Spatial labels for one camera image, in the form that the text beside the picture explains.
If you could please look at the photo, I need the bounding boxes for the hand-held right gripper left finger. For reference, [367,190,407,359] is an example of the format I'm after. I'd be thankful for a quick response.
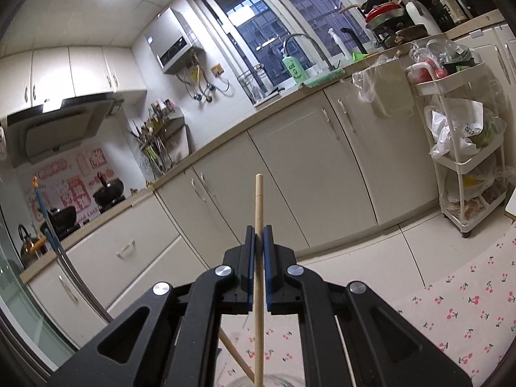
[46,226,259,387]

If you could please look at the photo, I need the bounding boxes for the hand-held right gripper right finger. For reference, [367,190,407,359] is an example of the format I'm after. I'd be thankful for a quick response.
[262,226,473,387]

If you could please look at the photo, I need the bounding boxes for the slender wooden chopstick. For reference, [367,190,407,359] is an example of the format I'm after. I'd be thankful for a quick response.
[218,328,256,384]
[254,173,266,387]

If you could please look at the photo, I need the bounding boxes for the clear glass jar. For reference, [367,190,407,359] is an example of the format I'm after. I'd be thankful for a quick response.
[220,374,308,387]

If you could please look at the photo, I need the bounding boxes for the white kitchen base cabinets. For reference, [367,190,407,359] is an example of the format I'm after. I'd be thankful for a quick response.
[20,12,516,349]

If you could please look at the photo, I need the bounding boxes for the metal utensil rack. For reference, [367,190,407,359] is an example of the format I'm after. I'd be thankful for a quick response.
[127,100,190,179]

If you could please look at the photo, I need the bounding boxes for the black wok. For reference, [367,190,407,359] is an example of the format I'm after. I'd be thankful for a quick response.
[94,171,126,209]

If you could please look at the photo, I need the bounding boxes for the black frying pan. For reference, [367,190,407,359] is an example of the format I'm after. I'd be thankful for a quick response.
[39,205,77,237]

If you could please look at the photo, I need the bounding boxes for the green dish cloth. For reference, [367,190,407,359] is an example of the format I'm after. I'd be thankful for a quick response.
[302,68,346,88]

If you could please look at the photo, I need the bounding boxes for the green dish soap bottle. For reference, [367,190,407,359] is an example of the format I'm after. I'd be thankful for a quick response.
[282,50,304,85]

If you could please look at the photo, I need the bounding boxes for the cherry print tablecloth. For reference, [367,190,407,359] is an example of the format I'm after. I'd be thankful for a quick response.
[218,226,516,387]

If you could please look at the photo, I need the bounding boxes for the clear hanging plastic bag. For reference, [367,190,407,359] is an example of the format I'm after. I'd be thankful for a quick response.
[352,54,416,117]

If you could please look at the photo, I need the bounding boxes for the white rolling cart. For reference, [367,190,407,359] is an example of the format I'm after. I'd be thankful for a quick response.
[405,58,507,238]

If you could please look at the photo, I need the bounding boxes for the dark metal kettle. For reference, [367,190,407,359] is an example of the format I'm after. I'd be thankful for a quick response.
[18,223,47,267]

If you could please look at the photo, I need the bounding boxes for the glass sliding door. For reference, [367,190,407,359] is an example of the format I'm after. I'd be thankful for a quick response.
[0,161,78,356]

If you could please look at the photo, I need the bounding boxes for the white plastic bag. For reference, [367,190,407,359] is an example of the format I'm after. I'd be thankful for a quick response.
[424,99,484,160]

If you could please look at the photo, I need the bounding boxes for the chrome sink faucet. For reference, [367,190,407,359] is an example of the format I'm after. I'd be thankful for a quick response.
[282,33,335,73]

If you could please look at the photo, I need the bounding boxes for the barred kitchen window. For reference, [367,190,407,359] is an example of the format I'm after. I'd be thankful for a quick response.
[193,0,376,102]

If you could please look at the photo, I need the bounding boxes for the grey range hood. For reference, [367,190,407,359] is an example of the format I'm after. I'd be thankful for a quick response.
[6,93,125,169]

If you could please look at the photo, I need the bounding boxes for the black slim faucet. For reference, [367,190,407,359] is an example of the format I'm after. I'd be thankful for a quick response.
[341,27,368,55]

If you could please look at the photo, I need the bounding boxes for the bag of red tomatoes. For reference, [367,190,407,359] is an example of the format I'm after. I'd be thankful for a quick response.
[410,60,449,84]

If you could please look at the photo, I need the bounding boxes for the white upper kitchen cabinets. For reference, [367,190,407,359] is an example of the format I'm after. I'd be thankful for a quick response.
[0,45,148,108]

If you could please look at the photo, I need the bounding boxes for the stacked pans with red lid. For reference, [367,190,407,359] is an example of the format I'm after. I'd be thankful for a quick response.
[364,1,406,30]

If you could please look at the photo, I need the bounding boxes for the white thermos jug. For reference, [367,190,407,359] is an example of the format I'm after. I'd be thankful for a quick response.
[405,0,442,35]

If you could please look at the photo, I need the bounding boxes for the dark glass bottle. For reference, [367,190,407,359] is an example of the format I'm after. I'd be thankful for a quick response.
[439,0,469,25]

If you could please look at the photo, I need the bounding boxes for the wire dish rack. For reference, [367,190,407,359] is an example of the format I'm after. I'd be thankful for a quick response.
[238,70,267,104]

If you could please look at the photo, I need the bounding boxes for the pink printed wall sticker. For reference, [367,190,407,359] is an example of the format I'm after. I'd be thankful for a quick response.
[24,145,112,227]

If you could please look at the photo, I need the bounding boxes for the white wall water heater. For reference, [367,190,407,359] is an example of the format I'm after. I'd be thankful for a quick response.
[145,7,205,75]

